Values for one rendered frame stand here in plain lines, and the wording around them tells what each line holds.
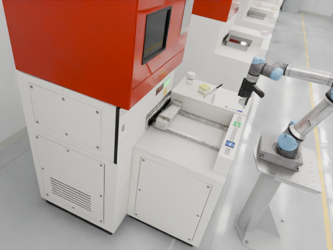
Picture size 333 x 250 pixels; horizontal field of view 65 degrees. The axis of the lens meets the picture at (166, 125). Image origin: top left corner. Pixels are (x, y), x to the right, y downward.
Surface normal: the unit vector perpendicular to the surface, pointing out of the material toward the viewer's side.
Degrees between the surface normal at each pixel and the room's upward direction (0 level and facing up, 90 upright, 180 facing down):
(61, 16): 90
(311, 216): 0
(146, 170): 90
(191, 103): 90
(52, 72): 90
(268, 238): 0
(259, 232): 0
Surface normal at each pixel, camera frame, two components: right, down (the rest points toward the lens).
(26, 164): 0.15, -0.80
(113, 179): -0.38, 0.49
